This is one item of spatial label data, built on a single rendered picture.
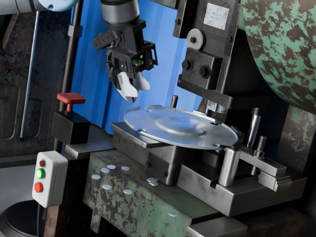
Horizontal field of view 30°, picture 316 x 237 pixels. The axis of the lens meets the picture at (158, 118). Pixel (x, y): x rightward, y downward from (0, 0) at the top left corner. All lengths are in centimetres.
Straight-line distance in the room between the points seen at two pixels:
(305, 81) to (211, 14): 46
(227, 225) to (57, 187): 48
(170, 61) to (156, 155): 180
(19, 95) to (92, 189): 148
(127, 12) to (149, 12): 223
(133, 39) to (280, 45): 31
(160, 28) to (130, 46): 213
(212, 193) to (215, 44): 36
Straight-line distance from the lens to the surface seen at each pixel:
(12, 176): 296
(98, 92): 377
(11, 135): 308
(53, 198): 159
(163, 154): 145
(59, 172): 156
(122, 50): 123
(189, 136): 142
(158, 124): 145
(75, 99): 163
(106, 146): 165
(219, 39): 144
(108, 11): 119
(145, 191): 143
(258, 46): 108
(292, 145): 163
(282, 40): 102
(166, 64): 331
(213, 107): 153
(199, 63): 144
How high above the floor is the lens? 121
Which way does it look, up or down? 17 degrees down
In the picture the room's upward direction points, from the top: 11 degrees clockwise
